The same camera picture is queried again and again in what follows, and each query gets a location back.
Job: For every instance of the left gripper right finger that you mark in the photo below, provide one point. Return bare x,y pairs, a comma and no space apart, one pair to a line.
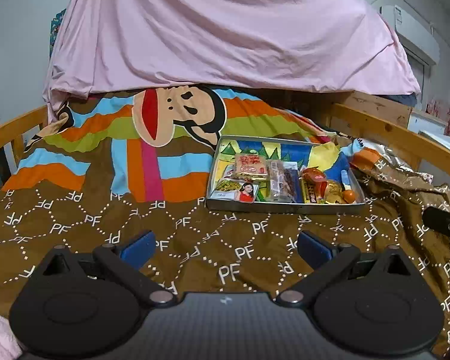
330,264

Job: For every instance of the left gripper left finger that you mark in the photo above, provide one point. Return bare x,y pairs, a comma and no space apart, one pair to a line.
121,263

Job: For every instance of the yellow green snack pack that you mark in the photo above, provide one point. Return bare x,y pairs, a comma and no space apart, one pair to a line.
310,197

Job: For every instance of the small orange fruit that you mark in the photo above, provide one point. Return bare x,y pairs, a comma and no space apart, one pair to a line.
348,196

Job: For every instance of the gold snack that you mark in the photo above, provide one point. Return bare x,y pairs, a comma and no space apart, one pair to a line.
333,193

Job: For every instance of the orange spicy snack bag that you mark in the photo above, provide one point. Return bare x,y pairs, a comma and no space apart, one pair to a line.
317,178

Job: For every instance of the blue snack packet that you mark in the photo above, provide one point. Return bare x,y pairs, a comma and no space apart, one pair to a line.
293,179

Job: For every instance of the clear sausage snack pack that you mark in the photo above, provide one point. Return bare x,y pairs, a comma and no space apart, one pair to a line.
278,186

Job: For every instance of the white red snack bag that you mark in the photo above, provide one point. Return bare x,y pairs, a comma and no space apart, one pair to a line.
235,190

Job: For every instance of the biscuit packet red print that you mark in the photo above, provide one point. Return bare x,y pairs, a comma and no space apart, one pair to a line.
250,167

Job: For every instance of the colourful monkey blanket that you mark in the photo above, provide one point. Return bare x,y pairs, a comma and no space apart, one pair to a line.
89,179

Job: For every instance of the metal tray with cartoon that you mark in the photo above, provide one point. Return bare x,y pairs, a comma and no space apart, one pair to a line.
328,157

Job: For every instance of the wooden cabinet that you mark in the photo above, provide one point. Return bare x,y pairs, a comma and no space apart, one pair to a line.
380,107

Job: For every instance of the white air conditioner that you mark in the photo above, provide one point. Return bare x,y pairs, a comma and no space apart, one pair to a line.
414,37

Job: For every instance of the pink bed sheet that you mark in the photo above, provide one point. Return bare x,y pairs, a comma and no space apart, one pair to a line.
311,45

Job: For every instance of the wooden bed frame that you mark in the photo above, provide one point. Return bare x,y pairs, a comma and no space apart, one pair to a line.
412,147

